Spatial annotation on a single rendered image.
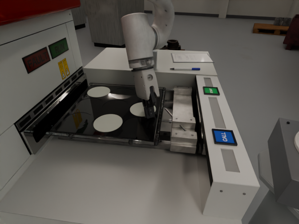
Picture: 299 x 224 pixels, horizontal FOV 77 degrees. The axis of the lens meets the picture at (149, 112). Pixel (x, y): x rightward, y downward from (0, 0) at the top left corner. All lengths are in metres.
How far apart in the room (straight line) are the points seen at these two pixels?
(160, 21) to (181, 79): 0.32
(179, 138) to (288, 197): 0.31
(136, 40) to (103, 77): 0.40
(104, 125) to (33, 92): 0.24
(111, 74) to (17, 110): 0.44
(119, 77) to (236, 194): 0.69
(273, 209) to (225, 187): 0.38
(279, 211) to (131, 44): 0.71
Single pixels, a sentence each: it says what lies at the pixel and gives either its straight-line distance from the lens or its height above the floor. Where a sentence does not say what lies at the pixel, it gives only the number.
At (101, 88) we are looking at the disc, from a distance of 0.89.
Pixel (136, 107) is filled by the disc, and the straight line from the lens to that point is 0.73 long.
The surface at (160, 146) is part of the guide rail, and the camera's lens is 0.66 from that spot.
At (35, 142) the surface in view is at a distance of 0.71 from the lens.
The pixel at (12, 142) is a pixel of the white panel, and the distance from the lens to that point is 0.66.
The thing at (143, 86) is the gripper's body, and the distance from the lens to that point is 0.60.
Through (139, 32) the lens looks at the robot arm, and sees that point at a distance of 0.60.
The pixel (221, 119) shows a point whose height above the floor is 0.96.
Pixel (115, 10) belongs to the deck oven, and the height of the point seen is 0.81.
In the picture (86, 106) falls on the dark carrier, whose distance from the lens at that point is 0.78.
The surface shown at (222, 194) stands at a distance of 0.47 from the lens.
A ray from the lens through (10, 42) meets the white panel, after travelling 0.65.
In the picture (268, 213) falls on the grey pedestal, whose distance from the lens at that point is 0.85.
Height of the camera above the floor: 1.30
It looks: 35 degrees down
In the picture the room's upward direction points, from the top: straight up
